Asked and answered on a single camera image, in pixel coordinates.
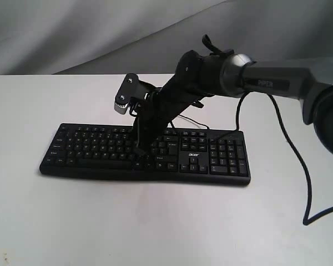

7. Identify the grey backdrop cloth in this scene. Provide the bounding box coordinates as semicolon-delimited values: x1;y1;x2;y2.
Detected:
0;1;333;75

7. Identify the black keyboard usb cable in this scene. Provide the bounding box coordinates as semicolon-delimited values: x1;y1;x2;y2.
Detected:
170;115;211;130

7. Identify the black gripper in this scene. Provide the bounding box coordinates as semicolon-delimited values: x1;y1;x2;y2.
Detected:
132;76;211;158

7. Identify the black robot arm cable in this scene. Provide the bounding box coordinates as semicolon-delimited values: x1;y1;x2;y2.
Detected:
234;93;333;226

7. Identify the black acer keyboard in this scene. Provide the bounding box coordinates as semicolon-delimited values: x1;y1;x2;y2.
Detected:
39;124;251;186

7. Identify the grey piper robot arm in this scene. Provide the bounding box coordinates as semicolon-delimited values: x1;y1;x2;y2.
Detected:
133;35;333;154

